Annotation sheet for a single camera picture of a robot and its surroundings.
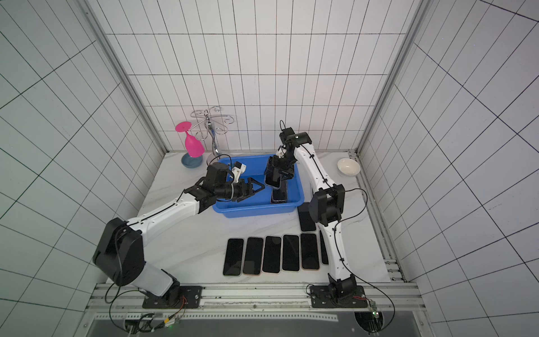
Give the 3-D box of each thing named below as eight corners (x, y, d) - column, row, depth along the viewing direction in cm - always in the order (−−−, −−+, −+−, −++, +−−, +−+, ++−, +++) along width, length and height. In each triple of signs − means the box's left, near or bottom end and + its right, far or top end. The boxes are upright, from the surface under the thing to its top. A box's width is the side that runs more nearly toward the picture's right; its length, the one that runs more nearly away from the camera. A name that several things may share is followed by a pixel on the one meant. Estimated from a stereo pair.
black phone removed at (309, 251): (302, 269, 82) (303, 267, 80) (299, 235, 91) (299, 233, 89) (319, 269, 82) (320, 267, 80) (315, 235, 91) (316, 233, 89)
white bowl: (338, 180, 111) (341, 170, 105) (334, 167, 117) (338, 158, 110) (356, 180, 111) (361, 170, 105) (352, 167, 117) (357, 158, 110)
